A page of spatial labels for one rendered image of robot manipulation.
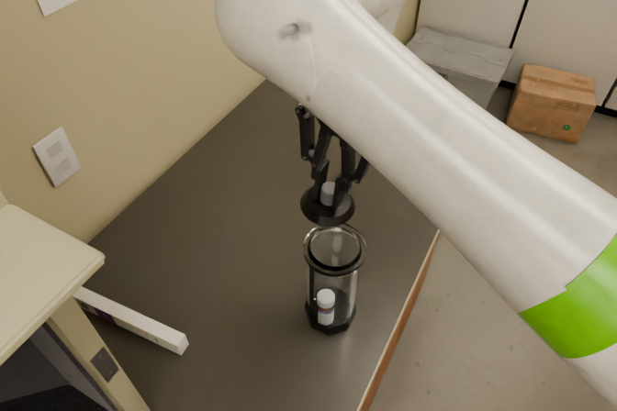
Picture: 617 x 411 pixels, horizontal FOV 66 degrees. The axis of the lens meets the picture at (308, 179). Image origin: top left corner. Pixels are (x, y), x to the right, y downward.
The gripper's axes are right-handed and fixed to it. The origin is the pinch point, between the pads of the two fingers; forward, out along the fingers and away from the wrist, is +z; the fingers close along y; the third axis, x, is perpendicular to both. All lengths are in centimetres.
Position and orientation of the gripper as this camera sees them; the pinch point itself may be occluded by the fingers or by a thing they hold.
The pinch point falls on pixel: (330, 183)
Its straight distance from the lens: 74.6
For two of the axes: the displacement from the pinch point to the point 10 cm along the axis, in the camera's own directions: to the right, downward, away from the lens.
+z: -0.6, 6.6, 7.5
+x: -4.9, 6.3, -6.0
